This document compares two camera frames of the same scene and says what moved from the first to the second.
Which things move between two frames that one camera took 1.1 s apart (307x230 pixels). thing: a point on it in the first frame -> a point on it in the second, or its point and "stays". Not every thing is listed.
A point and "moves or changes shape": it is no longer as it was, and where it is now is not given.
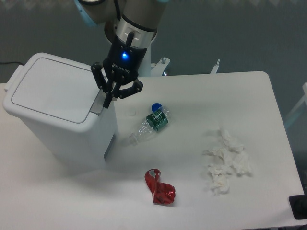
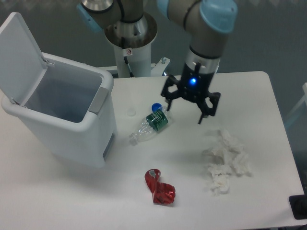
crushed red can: (162, 193) stays
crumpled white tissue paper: (232, 158) stays
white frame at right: (301, 102) stays
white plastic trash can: (60, 102) moves or changes shape
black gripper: (122, 66) -> (195, 85)
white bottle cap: (132, 111) stays
